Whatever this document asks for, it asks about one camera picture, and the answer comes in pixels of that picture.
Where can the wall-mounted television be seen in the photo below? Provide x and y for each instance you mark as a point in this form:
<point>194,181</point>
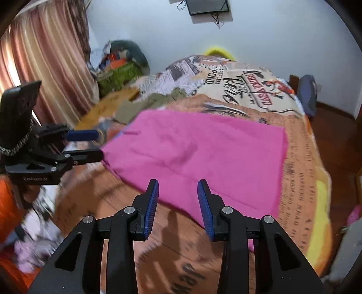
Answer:
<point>208,6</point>

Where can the blue grey backpack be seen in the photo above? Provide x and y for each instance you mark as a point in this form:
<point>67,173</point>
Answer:
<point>307,94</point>

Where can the pink pants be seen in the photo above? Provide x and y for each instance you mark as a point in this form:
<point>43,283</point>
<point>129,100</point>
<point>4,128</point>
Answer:
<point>198,158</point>

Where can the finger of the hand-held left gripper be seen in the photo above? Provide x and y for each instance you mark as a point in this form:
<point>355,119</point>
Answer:
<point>83,134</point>
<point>87,156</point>

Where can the yellow plastic basin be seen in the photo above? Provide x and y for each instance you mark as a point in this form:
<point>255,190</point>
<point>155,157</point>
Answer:
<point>219,52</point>

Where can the olive green garment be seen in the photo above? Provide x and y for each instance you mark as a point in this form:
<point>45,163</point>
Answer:
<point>147,104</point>

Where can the bed with printed cover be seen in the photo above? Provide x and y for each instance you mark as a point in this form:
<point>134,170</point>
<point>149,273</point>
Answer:
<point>254,93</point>

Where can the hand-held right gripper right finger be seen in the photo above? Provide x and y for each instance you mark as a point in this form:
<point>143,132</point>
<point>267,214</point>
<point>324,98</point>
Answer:
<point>203,200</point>

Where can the wooden bed frame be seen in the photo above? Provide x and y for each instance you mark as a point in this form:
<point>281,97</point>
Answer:
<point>110,107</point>

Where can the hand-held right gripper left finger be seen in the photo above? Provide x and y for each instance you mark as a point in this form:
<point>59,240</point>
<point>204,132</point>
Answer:
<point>152,198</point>

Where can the pile of clothes and bags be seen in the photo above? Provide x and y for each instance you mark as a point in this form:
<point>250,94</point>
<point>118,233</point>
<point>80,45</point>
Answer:
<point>121,67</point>

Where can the striped pink curtain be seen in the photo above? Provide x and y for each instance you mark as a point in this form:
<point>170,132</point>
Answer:
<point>48,65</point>

